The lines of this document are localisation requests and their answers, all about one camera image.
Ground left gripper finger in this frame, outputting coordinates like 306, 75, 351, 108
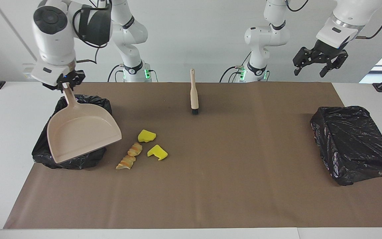
293, 47, 314, 76
320, 50, 349, 77

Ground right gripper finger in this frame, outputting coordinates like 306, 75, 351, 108
71, 74, 86, 89
42, 83, 66, 91

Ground pink plastic dustpan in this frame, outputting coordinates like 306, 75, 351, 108
47, 83, 122, 164

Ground yellow sponge chunk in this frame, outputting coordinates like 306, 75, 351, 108
138, 129, 157, 143

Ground striped croissant piece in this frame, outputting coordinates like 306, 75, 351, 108
116, 155, 136, 170
127, 142, 143, 157

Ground notched yellow sponge piece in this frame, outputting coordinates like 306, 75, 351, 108
147, 144, 168, 161

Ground beige brush black bristles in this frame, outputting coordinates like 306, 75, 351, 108
190, 69, 199, 116

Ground black bag lined bin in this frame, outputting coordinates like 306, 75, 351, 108
310, 106, 382, 186
32, 95, 112, 170

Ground brown table mat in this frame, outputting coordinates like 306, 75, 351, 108
4, 82, 382, 229

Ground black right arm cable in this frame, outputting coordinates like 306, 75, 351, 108
72, 0, 112, 64

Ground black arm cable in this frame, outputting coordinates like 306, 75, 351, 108
72, 0, 112, 64
357, 0, 382, 40

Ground white wall socket strip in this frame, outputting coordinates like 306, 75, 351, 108
23, 63, 37, 80

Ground black base cable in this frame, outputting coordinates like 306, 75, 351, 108
107, 64, 125, 82
219, 53, 246, 82

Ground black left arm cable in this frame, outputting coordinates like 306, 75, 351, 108
357, 0, 382, 40

